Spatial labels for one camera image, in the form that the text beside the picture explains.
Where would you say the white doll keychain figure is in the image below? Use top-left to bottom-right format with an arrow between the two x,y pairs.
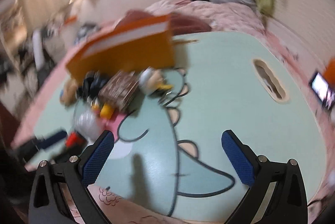
139,67 -> 173,95

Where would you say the white rolled mat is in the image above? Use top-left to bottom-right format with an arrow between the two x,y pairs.
32,29 -> 45,71

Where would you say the black satin lace scrunchie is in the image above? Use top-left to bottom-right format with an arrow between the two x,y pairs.
76,71 -> 109,100

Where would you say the brown playing card box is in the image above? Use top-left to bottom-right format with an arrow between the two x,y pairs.
98,70 -> 139,112

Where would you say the red black embossed pouch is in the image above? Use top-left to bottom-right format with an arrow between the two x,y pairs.
53,132 -> 87,162

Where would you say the smartphone with lit screen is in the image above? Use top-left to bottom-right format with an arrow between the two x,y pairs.
309,71 -> 334,112

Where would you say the white orange cream tube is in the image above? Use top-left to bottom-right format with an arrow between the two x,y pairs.
91,98 -> 115,120

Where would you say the dark red corduroy pillow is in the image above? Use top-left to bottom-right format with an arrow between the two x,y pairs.
115,9 -> 212,36

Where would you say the brown capybara plush toy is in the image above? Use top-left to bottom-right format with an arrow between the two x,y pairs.
60,79 -> 78,107

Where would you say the orange cardboard box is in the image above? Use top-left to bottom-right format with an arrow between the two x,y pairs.
66,15 -> 175,83

